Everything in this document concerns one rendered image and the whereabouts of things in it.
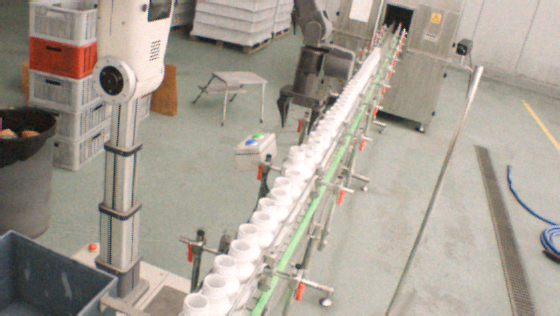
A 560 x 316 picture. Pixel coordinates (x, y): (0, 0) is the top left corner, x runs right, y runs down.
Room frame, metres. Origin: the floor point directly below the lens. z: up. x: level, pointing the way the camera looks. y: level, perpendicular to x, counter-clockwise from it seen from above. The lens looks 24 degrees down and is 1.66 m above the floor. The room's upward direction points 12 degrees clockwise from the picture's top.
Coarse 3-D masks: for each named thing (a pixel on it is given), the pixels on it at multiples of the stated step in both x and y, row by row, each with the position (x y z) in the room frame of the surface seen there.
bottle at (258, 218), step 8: (256, 216) 0.84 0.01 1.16; (264, 216) 0.85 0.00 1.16; (256, 224) 0.82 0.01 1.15; (264, 224) 0.82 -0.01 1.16; (264, 232) 0.82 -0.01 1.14; (264, 240) 0.81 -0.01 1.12; (272, 240) 0.83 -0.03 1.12; (264, 248) 0.81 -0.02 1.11; (264, 264) 0.82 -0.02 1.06; (256, 280) 0.81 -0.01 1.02
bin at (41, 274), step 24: (0, 240) 0.83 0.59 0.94; (24, 240) 0.85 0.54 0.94; (0, 264) 0.82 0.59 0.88; (24, 264) 0.85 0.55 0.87; (48, 264) 0.84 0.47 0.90; (72, 264) 0.82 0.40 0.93; (0, 288) 0.81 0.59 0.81; (24, 288) 0.85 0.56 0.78; (48, 288) 0.84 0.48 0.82; (72, 288) 0.82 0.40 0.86; (96, 288) 0.81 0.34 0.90; (0, 312) 0.80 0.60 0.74; (24, 312) 0.82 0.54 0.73; (48, 312) 0.84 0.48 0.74; (72, 312) 0.82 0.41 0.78; (96, 312) 0.72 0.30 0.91; (144, 312) 0.74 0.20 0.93
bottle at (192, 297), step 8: (192, 296) 0.56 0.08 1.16; (200, 296) 0.57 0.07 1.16; (184, 304) 0.54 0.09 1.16; (192, 304) 0.56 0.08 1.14; (200, 304) 0.56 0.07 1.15; (208, 304) 0.55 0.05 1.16; (184, 312) 0.54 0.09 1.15; (192, 312) 0.53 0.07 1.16; (200, 312) 0.53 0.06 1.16; (208, 312) 0.55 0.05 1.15
